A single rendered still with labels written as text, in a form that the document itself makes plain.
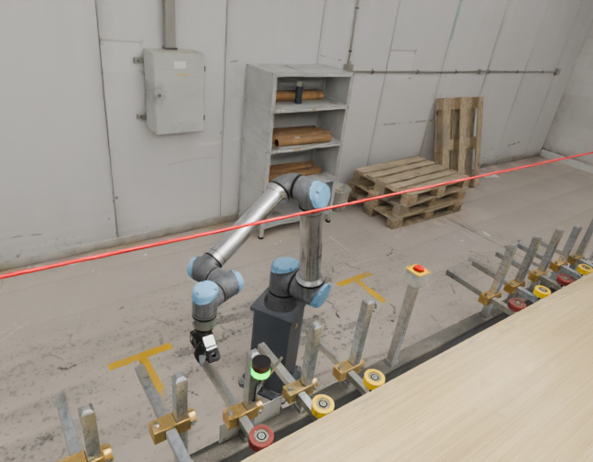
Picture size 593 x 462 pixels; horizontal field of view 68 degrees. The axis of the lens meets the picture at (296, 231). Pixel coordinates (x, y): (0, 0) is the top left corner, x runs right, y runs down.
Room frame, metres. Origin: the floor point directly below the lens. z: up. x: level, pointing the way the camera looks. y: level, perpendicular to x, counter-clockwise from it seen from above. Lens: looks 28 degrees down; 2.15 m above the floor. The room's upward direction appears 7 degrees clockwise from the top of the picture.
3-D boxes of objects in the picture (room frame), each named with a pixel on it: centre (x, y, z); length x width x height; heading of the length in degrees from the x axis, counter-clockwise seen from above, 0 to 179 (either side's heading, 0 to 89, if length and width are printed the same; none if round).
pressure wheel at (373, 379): (1.22, -0.37, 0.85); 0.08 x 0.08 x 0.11
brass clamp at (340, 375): (1.35, -0.29, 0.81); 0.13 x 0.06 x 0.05; 128
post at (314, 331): (1.21, -0.11, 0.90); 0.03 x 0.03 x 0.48; 38
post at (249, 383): (1.05, 0.08, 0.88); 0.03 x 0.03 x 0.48; 38
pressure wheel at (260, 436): (0.91, 0.03, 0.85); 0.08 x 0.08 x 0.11
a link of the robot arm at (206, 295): (1.26, 0.29, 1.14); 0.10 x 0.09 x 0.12; 148
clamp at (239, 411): (1.04, 0.10, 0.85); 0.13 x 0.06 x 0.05; 128
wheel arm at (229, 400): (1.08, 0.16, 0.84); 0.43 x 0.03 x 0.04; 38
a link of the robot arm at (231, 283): (1.36, 0.24, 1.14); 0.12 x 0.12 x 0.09; 58
